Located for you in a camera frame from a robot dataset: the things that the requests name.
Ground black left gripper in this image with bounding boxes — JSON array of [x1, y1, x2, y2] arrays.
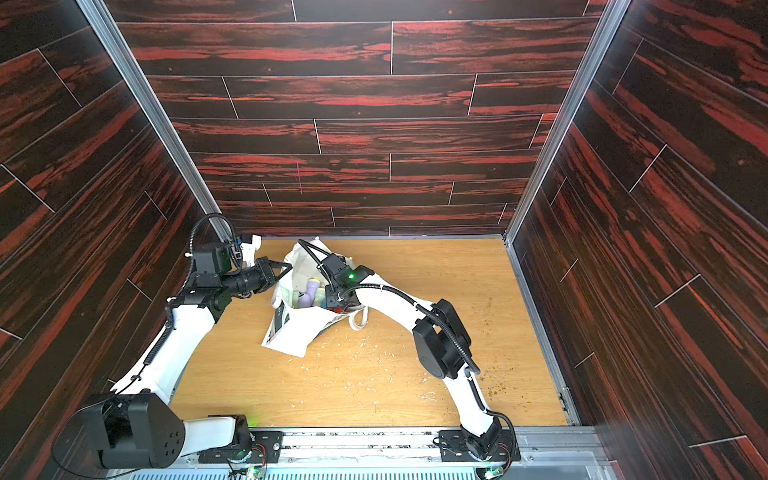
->
[[220, 258, 291, 300]]

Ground lavender white flashlight front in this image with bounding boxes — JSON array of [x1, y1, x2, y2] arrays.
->
[[297, 278, 322, 308]]

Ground white printed tote bag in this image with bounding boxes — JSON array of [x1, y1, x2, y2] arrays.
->
[[262, 238, 369, 357]]

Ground blue flashlight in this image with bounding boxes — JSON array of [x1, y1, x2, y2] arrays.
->
[[313, 287, 326, 308]]

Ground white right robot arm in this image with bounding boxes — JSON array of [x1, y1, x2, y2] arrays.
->
[[326, 266, 519, 461]]

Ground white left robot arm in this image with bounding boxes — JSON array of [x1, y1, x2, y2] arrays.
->
[[79, 252, 292, 471]]

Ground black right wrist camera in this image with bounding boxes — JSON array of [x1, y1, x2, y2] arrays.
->
[[320, 254, 353, 283]]

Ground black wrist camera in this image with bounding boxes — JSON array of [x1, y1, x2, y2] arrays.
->
[[191, 242, 243, 275], [320, 254, 353, 283]]

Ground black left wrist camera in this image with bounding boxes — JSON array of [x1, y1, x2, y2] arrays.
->
[[191, 242, 243, 275]]

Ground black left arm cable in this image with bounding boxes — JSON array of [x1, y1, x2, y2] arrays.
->
[[50, 212, 241, 480]]

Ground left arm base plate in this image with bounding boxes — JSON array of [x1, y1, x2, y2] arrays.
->
[[198, 430, 284, 466]]

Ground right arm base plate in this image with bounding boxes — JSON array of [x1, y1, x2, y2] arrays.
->
[[433, 428, 521, 463]]

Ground aluminium front rail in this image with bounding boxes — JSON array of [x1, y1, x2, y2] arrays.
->
[[106, 427, 620, 479]]

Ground aluminium corner post left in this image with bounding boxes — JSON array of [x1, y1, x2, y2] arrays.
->
[[76, 0, 221, 214]]

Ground aluminium corner post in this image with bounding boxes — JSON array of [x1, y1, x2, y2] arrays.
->
[[76, 0, 221, 214], [504, 0, 631, 253]]

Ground aluminium corner post right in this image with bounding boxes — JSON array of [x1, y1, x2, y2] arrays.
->
[[504, 0, 631, 253]]

